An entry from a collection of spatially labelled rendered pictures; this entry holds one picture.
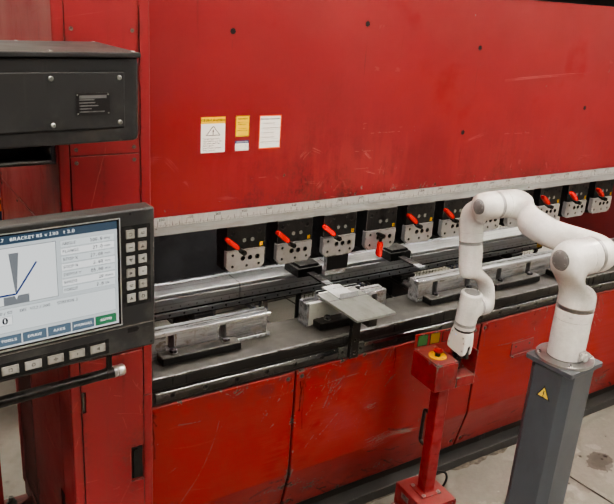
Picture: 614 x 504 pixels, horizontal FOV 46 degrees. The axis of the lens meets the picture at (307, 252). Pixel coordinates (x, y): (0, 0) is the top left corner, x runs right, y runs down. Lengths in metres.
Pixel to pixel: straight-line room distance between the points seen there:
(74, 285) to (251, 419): 1.19
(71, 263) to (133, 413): 0.78
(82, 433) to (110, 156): 0.84
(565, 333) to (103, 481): 1.54
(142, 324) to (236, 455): 1.07
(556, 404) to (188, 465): 1.28
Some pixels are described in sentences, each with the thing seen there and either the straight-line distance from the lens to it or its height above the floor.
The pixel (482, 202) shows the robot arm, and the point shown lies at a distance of 2.58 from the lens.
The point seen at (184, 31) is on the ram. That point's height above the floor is 1.96.
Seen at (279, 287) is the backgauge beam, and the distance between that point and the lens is 3.00.
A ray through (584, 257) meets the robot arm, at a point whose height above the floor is 1.39.
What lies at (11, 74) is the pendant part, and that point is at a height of 1.90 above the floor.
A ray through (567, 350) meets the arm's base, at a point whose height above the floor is 1.05.
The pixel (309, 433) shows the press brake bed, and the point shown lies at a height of 0.47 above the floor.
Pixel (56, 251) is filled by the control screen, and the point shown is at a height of 1.53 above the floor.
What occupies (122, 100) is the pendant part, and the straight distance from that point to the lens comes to 1.66.
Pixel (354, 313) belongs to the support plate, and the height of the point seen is 1.00.
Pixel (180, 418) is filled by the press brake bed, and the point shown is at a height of 0.70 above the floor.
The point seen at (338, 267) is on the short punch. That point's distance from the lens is 2.81.
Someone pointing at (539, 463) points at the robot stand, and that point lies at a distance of 2.69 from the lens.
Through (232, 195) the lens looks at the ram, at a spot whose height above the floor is 1.44.
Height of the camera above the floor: 2.09
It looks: 20 degrees down
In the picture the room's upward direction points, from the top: 4 degrees clockwise
